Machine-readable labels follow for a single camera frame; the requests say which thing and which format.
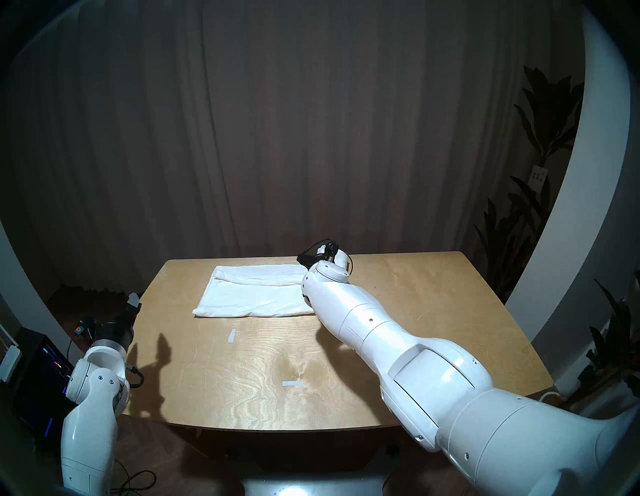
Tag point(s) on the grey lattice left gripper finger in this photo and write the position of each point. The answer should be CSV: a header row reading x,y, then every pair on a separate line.
x,y
134,300

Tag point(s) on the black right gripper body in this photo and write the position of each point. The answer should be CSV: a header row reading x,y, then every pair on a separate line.
x,y
317,255

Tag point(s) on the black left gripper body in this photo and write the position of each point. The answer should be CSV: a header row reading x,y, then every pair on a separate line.
x,y
117,327

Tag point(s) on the white t-shirt with red print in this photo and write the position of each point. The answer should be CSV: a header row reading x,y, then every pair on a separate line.
x,y
250,300

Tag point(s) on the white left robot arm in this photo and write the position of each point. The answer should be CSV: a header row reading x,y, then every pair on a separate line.
x,y
90,425

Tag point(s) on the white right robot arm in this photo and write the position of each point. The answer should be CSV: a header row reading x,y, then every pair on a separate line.
x,y
425,370

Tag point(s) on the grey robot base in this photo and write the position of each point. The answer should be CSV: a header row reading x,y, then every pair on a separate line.
x,y
315,486

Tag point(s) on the black computer case with lights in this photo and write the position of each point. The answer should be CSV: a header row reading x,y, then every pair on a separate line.
x,y
40,380

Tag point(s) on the small white box device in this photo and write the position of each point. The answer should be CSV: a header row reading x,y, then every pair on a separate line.
x,y
9,364

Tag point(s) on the long white tape strip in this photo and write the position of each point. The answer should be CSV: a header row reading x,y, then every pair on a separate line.
x,y
292,383

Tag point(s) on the brown pleated curtain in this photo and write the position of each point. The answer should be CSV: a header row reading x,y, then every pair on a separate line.
x,y
300,125

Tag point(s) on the white paper plant tag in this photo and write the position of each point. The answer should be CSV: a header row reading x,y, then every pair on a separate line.
x,y
538,178

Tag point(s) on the white round plant pot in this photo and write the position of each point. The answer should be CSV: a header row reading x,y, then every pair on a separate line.
x,y
547,397

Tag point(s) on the tall dark leafy plant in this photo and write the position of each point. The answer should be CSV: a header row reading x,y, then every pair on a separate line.
x,y
547,110

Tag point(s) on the small dark potted plant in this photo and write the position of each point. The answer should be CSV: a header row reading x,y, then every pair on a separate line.
x,y
615,345

